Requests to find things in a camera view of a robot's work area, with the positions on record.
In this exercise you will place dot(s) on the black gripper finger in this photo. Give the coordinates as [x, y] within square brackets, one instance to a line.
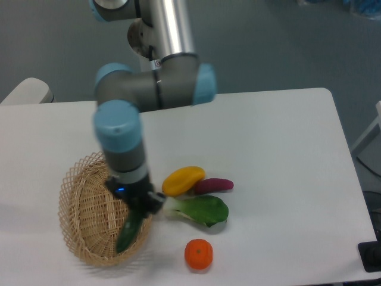
[153, 202]

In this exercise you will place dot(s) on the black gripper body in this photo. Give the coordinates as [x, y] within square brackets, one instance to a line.
[137, 195]

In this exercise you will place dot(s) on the green cucumber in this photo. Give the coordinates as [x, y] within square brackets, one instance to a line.
[130, 229]

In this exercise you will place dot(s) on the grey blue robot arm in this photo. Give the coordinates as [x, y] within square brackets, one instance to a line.
[122, 95]

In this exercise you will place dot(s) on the woven wicker basket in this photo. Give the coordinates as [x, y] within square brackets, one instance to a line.
[91, 218]

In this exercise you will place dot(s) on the yellow mango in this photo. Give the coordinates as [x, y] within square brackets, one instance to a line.
[182, 180]

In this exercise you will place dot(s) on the green bok choy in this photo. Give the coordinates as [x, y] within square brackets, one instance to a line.
[206, 210]

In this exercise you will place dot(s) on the purple sweet potato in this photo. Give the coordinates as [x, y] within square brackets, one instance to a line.
[212, 185]

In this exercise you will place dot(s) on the orange tangerine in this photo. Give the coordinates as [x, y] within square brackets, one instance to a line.
[198, 254]

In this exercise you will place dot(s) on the beige chair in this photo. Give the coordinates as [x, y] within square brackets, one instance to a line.
[30, 91]

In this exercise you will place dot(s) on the black device at table edge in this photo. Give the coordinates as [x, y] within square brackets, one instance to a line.
[370, 255]

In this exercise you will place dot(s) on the white furniture frame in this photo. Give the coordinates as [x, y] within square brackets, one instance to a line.
[370, 133]

